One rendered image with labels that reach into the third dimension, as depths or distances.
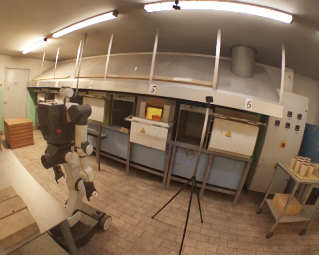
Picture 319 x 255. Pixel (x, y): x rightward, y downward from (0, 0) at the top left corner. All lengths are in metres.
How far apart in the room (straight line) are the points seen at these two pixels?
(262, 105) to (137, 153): 2.08
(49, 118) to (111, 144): 2.07
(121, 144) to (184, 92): 1.55
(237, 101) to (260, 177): 1.66
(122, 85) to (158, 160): 1.32
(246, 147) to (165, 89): 1.31
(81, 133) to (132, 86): 1.32
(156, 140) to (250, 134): 1.32
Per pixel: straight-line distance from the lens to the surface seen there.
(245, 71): 2.45
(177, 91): 1.94
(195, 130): 2.83
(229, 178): 2.48
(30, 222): 0.82
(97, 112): 2.90
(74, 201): 1.62
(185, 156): 2.40
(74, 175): 1.47
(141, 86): 2.15
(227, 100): 1.87
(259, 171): 3.00
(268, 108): 1.96
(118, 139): 2.88
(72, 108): 1.05
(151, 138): 2.29
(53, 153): 1.23
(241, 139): 2.10
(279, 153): 3.01
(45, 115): 1.15
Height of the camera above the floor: 1.48
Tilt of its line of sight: 11 degrees down
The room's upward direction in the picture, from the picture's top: 8 degrees clockwise
